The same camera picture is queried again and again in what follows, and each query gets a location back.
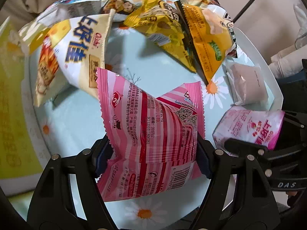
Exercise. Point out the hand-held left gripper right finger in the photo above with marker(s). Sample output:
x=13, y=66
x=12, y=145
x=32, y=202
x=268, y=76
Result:
x=203, y=158

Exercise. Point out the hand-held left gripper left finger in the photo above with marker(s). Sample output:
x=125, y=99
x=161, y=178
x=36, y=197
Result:
x=104, y=153

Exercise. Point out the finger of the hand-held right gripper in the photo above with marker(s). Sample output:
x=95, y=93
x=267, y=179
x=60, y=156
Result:
x=295, y=122
x=242, y=146

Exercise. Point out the pale pink snack packet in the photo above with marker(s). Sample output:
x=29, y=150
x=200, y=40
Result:
x=249, y=124

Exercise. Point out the pink striped snack packet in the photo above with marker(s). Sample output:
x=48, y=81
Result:
x=148, y=136

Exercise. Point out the translucent pink pouch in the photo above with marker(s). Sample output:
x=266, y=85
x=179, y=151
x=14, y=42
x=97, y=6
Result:
x=249, y=81

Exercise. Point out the yellow green cardboard box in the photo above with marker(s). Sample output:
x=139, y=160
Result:
x=14, y=100

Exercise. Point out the blue white snack bag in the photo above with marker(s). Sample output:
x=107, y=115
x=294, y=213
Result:
x=79, y=0

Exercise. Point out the dark cloth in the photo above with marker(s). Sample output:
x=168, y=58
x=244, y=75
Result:
x=292, y=93

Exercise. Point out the daisy print blue tablecloth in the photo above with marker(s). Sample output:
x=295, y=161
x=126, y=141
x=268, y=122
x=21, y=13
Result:
x=79, y=124

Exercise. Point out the white quilted cloth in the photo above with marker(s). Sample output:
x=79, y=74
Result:
x=287, y=60

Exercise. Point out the white yellow cheese snack bag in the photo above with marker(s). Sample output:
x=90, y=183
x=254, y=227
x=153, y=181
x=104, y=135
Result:
x=72, y=60

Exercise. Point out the orange snack bag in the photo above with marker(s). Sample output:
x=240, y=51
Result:
x=208, y=48

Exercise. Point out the brown edged snack packet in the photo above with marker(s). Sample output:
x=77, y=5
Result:
x=227, y=21

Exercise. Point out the yellow cartoon snack bag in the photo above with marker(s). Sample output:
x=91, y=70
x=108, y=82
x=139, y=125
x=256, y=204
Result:
x=165, y=36

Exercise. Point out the cartoon figure snack bag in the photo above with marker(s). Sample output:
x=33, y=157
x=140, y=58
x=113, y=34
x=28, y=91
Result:
x=124, y=4

